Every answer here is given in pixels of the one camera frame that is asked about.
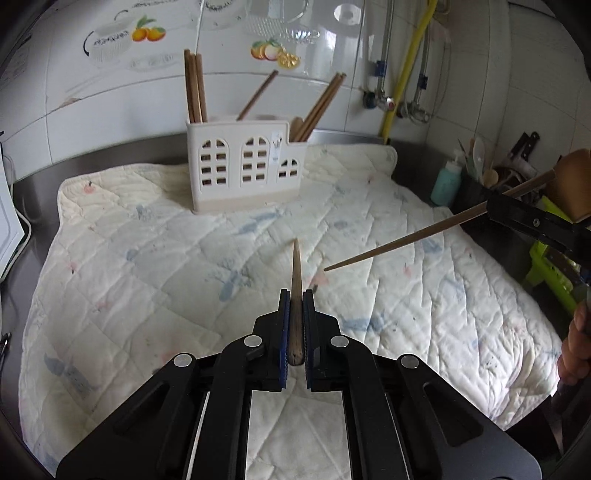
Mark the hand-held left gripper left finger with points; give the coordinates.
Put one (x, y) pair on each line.
(285, 341)

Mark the cream plastic utensil holder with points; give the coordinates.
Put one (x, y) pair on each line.
(244, 175)

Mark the white quilted printed mat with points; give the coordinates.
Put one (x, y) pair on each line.
(138, 277)

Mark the sliced fruit wall sticker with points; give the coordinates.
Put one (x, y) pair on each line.
(274, 53)

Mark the white appliance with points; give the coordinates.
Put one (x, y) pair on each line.
(7, 221)

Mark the brown wooden board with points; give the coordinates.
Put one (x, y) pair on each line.
(572, 180)

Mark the yellow gas pipe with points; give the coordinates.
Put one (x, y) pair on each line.
(406, 69)

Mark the green plastic rack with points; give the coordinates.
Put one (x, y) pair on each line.
(542, 272)

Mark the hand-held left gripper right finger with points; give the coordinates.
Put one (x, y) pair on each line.
(308, 341)

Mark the black pot with utensils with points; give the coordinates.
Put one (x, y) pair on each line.
(512, 180)

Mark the person's right hand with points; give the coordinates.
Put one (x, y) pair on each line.
(577, 346)

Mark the red knob metal valve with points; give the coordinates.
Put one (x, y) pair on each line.
(381, 101)

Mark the teal plastic bottle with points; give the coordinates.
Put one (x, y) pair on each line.
(447, 184)

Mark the metal pipe with blue clip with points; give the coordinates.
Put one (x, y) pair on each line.
(384, 55)

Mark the pale wooden spatula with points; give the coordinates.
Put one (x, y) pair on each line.
(478, 154)

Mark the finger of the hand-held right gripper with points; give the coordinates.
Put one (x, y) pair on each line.
(526, 217)

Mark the metal water valve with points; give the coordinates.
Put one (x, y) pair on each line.
(415, 113)

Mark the orange fruit wall sticker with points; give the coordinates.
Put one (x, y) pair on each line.
(148, 31)

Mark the small wooden spoon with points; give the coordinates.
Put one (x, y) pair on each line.
(491, 177)

